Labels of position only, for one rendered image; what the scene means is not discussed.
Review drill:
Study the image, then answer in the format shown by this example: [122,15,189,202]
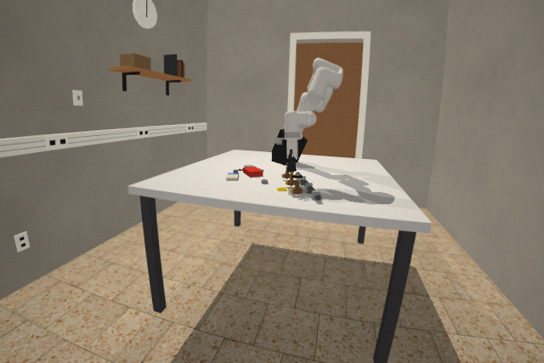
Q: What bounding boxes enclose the red rectangular block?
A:
[243,167,263,177]

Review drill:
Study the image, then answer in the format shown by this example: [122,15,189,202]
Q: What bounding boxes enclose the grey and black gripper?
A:
[285,138,300,173]

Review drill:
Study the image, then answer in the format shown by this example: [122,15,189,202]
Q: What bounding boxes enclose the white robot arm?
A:
[275,58,343,145]

